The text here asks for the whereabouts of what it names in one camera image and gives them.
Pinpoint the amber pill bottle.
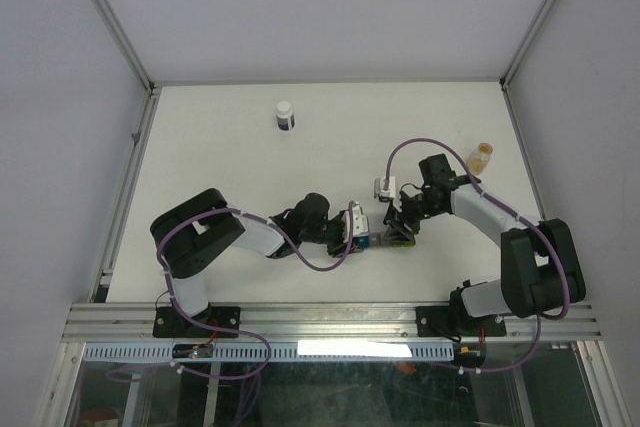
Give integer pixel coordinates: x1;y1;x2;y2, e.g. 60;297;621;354
466;142;493;176

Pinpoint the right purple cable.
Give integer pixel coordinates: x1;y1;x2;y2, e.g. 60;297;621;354
385;137;572;376

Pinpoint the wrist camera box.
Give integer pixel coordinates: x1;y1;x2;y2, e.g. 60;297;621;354
374;176;397;203
343;201;370;239

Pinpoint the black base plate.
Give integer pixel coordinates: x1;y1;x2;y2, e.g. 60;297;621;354
415;305;507;342
152;305;241;339

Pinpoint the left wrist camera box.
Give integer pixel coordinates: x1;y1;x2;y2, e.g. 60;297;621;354
343;201;370;239

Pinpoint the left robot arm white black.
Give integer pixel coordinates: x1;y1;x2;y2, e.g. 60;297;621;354
150;188;370;336

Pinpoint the white blue pill bottle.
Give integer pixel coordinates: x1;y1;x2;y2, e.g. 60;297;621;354
276;101;295;131

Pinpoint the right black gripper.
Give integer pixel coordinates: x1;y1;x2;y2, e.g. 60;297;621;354
382;189;444;242

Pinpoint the purple cable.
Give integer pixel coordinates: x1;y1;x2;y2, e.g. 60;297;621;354
385;137;572;376
104;199;364;383

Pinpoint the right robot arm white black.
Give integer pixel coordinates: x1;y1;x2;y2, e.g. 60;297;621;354
383;154;586;341

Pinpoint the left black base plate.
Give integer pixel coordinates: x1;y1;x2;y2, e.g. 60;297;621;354
152;305;241;339

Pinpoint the white slotted cable duct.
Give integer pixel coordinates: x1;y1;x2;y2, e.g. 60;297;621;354
84;340;454;364

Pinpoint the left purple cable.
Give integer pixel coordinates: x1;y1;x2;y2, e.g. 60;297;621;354
104;199;364;383

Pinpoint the aluminium mounting rail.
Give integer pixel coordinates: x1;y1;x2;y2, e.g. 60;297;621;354
62;300;599;346

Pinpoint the multicolour weekly pill organizer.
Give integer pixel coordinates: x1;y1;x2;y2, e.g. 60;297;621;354
354;233;416;250

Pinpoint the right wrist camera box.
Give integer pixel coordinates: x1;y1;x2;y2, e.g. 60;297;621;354
374;176;397;203

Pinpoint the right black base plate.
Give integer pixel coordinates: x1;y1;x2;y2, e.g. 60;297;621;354
415;305;507;342

